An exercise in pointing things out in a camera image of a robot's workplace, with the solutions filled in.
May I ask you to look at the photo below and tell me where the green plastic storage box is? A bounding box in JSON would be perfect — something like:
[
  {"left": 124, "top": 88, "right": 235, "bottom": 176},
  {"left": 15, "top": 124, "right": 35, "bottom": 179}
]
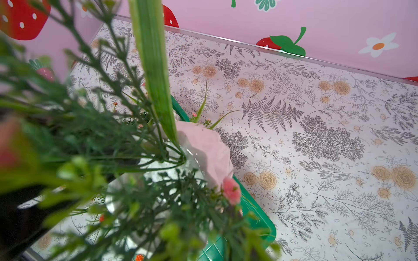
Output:
[{"left": 169, "top": 94, "right": 278, "bottom": 261}]

